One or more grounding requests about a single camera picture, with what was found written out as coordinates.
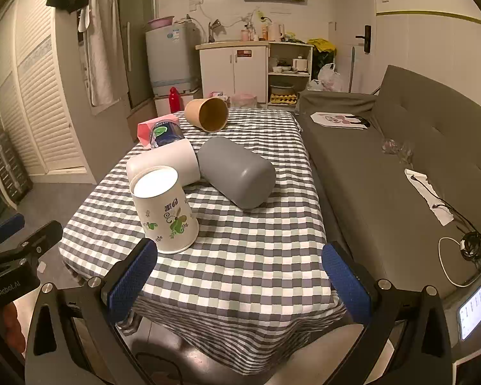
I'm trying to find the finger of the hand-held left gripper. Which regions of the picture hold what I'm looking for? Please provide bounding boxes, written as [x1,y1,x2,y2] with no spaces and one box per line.
[0,213,26,250]
[0,220,64,269]

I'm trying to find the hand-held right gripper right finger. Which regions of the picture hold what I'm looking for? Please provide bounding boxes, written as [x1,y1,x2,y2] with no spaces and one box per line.
[321,241,454,385]

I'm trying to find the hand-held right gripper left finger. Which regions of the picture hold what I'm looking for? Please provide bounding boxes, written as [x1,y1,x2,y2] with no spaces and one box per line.
[24,238,159,385]

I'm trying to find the white cup with green print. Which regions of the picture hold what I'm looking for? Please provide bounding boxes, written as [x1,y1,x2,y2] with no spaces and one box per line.
[129,166,200,255]

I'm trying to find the plain white cup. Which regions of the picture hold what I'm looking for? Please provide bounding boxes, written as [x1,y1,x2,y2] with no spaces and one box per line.
[126,139,201,187]

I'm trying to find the grey plastic cup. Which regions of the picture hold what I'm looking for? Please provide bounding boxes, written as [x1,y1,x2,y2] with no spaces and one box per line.
[197,136,277,210]

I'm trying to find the brown paper cup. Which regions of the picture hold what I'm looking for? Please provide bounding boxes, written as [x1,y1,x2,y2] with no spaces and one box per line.
[184,97,229,133]

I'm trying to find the person's left hand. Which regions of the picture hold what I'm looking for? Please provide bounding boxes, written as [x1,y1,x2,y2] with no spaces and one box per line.
[2,302,28,365]

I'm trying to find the dark drawer unit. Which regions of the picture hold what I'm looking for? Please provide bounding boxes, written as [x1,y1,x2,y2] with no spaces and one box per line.
[0,127,34,210]

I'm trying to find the grey sofa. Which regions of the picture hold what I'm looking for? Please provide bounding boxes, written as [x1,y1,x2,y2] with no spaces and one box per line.
[298,64,481,303]

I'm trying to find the grey checkered tablecloth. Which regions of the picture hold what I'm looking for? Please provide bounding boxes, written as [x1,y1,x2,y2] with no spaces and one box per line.
[58,107,349,374]

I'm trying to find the white paper sheet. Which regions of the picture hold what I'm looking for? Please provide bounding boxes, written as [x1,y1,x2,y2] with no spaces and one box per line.
[403,168,455,227]

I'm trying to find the grey device with screen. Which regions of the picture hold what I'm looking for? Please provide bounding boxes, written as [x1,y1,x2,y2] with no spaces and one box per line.
[443,267,481,366]

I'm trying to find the clear crumpled plastic wrap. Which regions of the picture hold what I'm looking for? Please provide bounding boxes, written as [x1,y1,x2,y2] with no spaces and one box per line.
[381,137,414,166]

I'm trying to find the white louvred wardrobe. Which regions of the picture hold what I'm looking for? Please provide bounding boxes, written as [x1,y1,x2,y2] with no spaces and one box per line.
[0,0,99,179]

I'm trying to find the pink packet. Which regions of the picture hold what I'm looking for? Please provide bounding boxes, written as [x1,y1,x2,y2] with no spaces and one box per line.
[137,115,178,150]

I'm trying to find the dark blue snack packet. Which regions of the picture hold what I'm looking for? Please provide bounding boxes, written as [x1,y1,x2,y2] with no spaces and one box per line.
[149,119,184,150]

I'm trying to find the yellow egg carton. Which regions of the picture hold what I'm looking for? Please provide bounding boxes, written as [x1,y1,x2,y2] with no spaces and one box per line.
[270,92,298,106]

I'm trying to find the white hanging towel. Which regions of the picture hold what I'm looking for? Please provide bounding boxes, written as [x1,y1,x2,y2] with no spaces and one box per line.
[78,0,120,107]

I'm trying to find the white plastic bag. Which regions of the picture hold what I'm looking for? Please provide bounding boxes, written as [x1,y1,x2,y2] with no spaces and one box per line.
[307,63,342,92]

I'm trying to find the pink waste bin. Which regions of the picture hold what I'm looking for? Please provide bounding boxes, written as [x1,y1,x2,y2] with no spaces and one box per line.
[230,92,258,109]

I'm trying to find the open kitchen shelf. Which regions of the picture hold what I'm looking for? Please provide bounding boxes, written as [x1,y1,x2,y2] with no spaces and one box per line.
[266,42,314,110]

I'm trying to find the grey glass door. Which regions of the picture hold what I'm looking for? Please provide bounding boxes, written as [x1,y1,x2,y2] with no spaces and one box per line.
[117,0,158,110]

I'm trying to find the white washing machine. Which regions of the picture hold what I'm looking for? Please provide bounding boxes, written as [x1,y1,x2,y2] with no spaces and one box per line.
[145,21,200,98]

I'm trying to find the white kitchen cabinet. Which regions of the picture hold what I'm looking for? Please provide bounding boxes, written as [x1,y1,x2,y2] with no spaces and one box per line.
[195,41,271,101]

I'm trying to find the pink basin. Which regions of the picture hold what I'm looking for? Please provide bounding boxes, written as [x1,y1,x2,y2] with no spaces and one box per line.
[147,15,175,31]

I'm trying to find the metal faucet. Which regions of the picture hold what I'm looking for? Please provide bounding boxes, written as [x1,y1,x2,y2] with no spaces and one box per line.
[207,19,226,43]

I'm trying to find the white cable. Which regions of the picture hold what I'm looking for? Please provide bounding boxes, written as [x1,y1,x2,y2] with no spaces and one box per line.
[438,236,481,288]

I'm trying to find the black cable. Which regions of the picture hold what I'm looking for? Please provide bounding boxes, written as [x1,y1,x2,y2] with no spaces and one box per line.
[410,172,481,259]

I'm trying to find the mop handle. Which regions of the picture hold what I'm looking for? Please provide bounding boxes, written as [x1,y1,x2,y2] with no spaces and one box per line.
[348,46,356,94]

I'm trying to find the black door handle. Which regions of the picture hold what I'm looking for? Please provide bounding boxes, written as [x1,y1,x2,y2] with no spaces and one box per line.
[355,25,373,54]

